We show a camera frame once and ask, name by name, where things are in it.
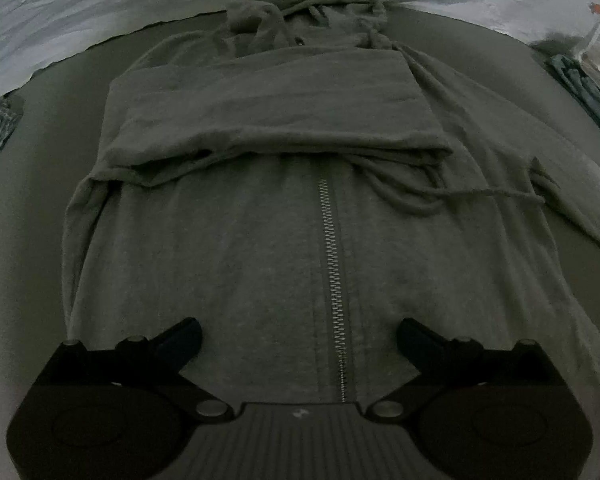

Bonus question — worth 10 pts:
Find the blue folded garment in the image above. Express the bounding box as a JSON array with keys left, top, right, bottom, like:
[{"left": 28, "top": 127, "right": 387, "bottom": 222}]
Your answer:
[{"left": 545, "top": 45, "right": 600, "bottom": 142}]

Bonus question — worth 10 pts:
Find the carrot print bed sheet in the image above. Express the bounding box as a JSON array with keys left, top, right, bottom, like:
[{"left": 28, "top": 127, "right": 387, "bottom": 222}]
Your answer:
[{"left": 0, "top": 0, "right": 600, "bottom": 106}]

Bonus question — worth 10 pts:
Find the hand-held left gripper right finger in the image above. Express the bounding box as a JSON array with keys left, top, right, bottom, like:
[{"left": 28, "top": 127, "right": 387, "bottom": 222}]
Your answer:
[{"left": 367, "top": 316, "right": 572, "bottom": 421}]

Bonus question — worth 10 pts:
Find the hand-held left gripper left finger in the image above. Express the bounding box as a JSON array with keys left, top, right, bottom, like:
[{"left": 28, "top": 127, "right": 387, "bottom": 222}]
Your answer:
[{"left": 39, "top": 316, "right": 236, "bottom": 421}]

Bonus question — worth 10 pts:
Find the grey zip hoodie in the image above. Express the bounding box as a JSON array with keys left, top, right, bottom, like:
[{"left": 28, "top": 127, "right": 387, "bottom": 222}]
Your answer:
[{"left": 62, "top": 0, "right": 600, "bottom": 480}]

